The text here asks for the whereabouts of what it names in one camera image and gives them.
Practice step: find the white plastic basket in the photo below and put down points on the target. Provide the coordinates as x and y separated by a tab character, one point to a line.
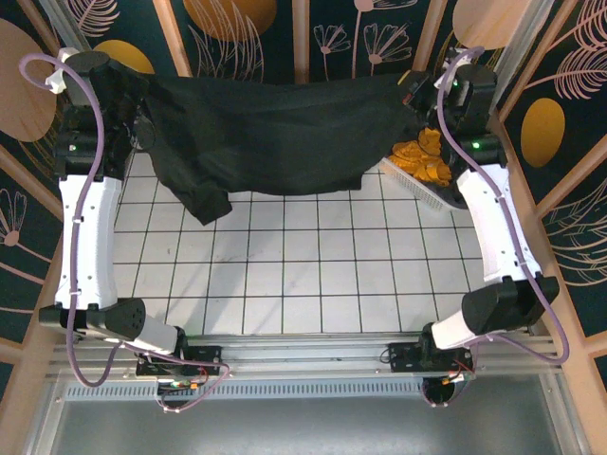
417	187

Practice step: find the aluminium rail frame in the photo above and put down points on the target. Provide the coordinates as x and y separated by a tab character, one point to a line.
303	353

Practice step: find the black t-shirt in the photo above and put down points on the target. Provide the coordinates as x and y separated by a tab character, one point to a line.
284	137

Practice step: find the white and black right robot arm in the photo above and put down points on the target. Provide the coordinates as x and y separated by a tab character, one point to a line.
493	227

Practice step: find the aluminium corner post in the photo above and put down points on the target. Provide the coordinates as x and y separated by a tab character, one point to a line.
526	42
61	23

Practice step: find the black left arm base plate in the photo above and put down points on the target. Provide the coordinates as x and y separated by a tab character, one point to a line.
204	355

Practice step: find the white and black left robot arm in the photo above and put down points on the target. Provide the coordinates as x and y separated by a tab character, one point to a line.
87	237

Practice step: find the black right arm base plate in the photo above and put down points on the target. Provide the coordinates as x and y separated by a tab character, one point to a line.
403	355

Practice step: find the yellow t-shirt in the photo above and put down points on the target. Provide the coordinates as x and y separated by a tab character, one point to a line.
422	158

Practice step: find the grey metal sheet tray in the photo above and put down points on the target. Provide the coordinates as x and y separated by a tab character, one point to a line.
303	426

